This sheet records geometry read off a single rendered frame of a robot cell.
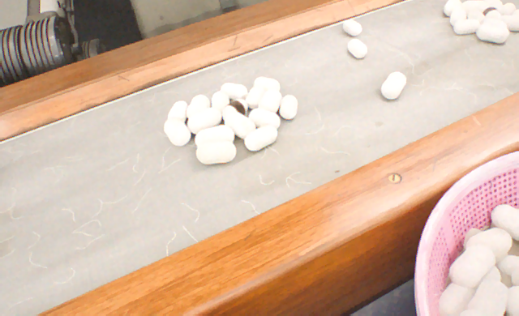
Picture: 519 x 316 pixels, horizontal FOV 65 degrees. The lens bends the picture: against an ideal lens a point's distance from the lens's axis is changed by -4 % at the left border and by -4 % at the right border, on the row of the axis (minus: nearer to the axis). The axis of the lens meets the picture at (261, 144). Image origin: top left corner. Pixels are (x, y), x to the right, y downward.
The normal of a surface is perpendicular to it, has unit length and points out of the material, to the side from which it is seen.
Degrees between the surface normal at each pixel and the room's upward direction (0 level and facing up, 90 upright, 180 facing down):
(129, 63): 0
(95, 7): 86
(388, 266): 90
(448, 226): 72
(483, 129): 0
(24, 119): 45
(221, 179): 0
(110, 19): 86
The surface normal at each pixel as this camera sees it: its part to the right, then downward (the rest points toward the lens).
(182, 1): 0.37, 0.50
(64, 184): -0.15, -0.79
